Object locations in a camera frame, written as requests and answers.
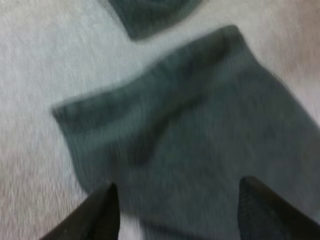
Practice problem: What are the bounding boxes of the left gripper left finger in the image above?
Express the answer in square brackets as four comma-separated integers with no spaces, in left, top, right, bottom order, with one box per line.
[37,182,122,240]

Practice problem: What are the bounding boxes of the grey-green towel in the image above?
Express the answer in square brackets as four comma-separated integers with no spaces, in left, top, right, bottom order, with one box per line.
[51,24,320,240]
[106,0,205,42]

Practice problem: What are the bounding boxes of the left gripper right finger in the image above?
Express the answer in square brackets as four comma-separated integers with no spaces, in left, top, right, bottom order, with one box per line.
[236,175,320,240]

